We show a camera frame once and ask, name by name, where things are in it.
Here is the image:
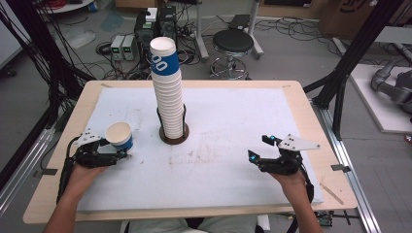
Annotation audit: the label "stack of white paper cups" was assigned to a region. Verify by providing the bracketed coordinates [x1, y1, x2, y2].
[149, 36, 183, 140]

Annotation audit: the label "cardboard box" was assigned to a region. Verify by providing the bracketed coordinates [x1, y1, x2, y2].
[319, 0, 412, 41]

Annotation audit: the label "white platform board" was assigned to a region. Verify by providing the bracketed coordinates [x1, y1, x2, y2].
[349, 63, 412, 134]

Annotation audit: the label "white mat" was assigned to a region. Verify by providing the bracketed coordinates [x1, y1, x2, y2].
[77, 86, 325, 213]

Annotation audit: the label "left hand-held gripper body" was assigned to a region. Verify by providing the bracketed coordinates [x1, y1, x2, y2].
[73, 128, 121, 169]

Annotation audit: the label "person's right hand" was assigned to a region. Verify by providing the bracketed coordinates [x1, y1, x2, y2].
[268, 169, 308, 195]

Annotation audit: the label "white stand leg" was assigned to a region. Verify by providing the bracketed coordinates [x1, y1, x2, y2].
[193, 0, 211, 63]
[244, 0, 265, 61]

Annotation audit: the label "black electronic device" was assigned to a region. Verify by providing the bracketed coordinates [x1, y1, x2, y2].
[133, 11, 159, 50]

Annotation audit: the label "blue banded paper cup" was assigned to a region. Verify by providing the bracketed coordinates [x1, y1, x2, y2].
[104, 120, 134, 152]

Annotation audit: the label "person's light shorts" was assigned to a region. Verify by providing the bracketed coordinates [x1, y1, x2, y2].
[120, 215, 260, 233]

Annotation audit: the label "small white box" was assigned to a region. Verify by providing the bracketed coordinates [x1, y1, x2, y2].
[145, 7, 158, 23]

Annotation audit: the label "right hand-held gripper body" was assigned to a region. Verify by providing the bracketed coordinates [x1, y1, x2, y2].
[257, 133, 322, 177]

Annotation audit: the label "grey power supply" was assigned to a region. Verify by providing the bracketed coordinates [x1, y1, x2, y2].
[121, 34, 137, 61]
[110, 34, 125, 61]

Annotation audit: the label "brown cup holder black rods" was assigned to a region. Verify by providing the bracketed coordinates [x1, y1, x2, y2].
[155, 103, 190, 146]

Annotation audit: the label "black floor cables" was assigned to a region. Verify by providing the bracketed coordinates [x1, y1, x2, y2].
[256, 16, 344, 56]

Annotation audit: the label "dark tape piece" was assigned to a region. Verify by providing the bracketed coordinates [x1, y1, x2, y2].
[330, 163, 352, 174]
[32, 168, 58, 179]

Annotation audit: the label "black computer tower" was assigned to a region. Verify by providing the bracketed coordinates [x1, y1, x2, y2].
[157, 5, 179, 37]

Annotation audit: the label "green circuit board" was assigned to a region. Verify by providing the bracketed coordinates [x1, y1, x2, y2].
[315, 212, 334, 227]

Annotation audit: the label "aluminium rail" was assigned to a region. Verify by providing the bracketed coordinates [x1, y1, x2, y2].
[312, 100, 383, 233]
[0, 127, 56, 217]

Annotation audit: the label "black round stool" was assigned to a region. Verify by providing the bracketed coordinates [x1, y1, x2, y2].
[208, 28, 256, 81]

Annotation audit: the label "person's left hand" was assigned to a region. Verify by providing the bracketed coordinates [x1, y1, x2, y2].
[69, 163, 108, 192]

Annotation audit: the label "thin wooden stick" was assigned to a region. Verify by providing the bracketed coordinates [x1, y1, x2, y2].
[320, 183, 345, 206]

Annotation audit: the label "black metal frame with cables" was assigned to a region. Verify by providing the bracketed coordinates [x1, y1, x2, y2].
[0, 0, 95, 130]

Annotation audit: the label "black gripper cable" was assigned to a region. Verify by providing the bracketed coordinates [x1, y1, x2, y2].
[300, 167, 316, 206]
[56, 139, 81, 206]

